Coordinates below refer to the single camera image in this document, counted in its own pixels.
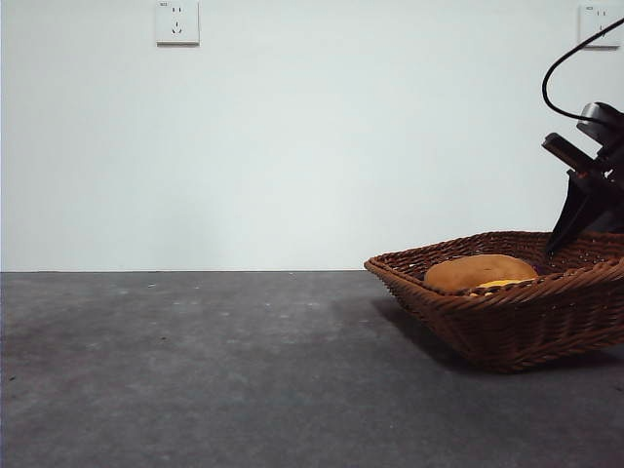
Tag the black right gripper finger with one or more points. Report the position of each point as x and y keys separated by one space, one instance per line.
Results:
x=609 y=222
x=577 y=209

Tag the yellow corn cob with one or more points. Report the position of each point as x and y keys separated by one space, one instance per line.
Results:
x=499 y=284

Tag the brown potato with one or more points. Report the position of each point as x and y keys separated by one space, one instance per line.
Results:
x=480 y=273

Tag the brown woven wicker basket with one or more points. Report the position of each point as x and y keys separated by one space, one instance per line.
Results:
x=512 y=326

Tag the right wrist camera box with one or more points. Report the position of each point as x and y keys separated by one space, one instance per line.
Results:
x=599 y=122

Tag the white wall socket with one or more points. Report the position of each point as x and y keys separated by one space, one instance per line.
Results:
x=177 y=24
x=592 y=29

